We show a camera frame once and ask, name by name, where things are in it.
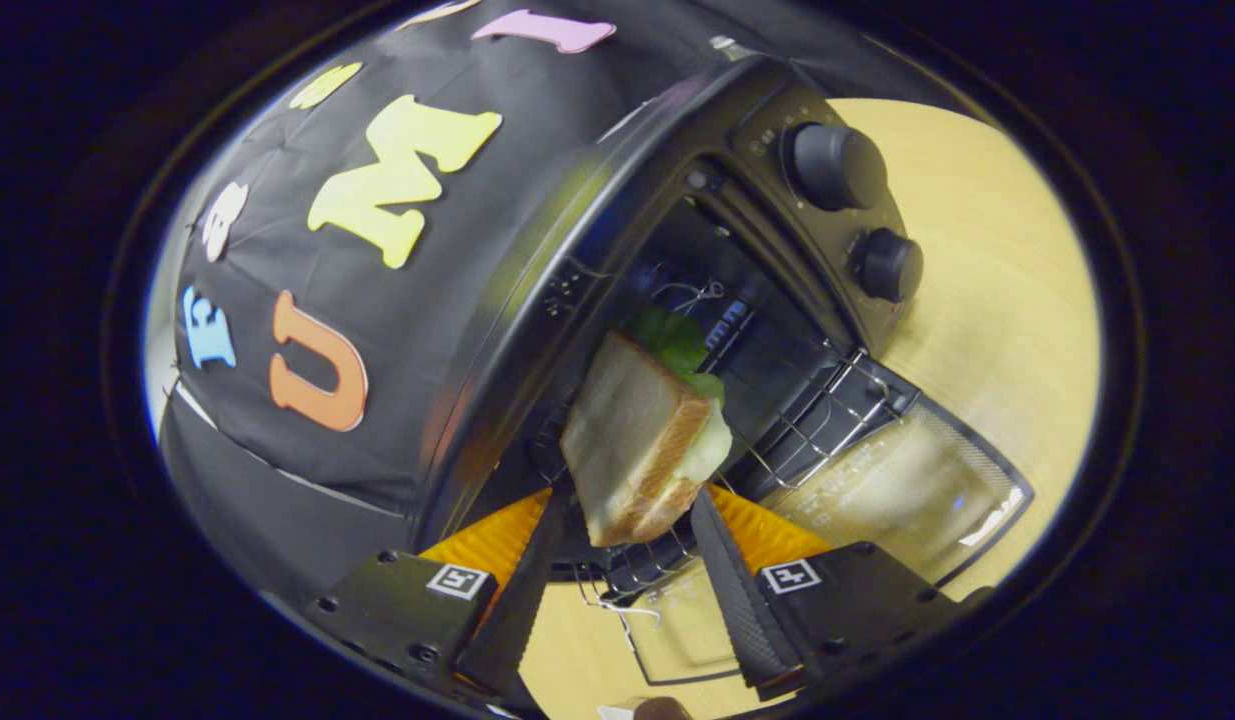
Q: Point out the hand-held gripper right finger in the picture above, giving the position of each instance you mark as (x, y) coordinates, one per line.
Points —
(742, 600)

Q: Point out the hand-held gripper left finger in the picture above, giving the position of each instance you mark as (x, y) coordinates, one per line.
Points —
(517, 610)

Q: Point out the lettuce sandwich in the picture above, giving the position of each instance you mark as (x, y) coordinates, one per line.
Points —
(632, 430)

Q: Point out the black toaster oven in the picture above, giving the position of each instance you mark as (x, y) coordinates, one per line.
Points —
(777, 300)

